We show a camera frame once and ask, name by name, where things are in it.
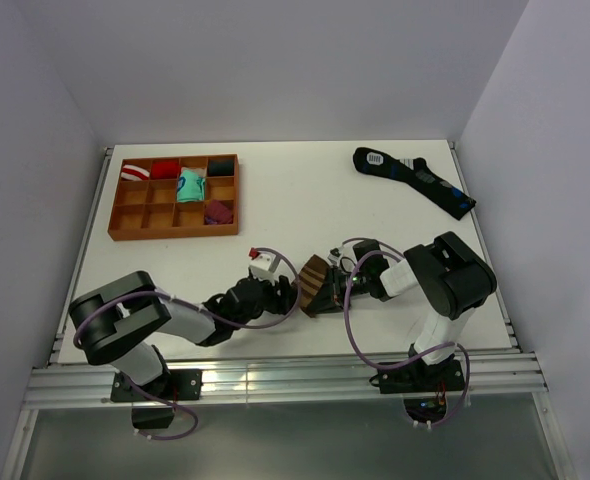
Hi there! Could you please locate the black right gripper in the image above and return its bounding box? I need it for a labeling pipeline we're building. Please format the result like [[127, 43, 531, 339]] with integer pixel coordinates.
[[307, 264, 371, 314]]

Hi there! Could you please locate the brown striped sock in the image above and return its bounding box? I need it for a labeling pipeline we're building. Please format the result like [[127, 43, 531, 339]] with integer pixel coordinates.
[[298, 255, 330, 318]]

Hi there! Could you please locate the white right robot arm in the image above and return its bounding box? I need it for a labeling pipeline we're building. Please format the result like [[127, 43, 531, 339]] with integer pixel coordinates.
[[299, 232, 497, 391]]

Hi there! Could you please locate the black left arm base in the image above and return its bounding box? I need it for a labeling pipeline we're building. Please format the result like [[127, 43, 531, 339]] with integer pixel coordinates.
[[110, 369, 202, 431]]

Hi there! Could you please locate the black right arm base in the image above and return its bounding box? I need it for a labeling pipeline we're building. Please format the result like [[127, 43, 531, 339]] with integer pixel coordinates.
[[369, 355, 470, 429]]

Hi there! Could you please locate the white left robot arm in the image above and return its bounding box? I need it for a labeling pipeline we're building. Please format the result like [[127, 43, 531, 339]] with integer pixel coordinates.
[[68, 271, 298, 399]]

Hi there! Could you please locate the purple sock roll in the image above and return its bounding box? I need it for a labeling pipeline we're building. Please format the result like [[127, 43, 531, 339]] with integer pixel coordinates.
[[204, 200, 234, 225]]

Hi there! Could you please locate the teal sock roll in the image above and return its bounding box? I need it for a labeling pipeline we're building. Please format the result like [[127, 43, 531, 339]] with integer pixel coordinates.
[[176, 168, 206, 203]]

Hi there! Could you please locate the dark green sock roll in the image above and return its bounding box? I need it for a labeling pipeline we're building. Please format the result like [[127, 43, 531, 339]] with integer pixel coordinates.
[[207, 158, 236, 177]]

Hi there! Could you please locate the red white striped sock roll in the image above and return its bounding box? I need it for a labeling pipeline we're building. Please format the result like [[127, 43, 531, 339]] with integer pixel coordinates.
[[120, 164, 150, 181]]

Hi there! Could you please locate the orange compartment tray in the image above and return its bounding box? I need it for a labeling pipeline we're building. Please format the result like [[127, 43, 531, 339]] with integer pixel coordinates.
[[108, 154, 240, 241]]

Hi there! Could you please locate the black blue sock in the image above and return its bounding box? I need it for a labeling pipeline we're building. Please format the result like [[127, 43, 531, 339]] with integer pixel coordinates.
[[352, 147, 476, 220]]

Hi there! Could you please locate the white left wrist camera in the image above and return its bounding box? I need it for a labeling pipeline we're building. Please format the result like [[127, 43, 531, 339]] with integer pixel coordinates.
[[248, 248, 279, 282]]

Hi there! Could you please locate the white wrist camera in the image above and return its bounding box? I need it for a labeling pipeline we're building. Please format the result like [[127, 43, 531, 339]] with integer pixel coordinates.
[[248, 248, 279, 282], [328, 246, 347, 272]]

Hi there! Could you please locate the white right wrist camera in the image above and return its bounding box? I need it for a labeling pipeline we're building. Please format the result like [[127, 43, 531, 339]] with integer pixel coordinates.
[[328, 246, 347, 272]]

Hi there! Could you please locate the aluminium mounting rail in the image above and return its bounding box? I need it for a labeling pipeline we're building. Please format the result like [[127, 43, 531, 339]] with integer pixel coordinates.
[[21, 351, 548, 410]]

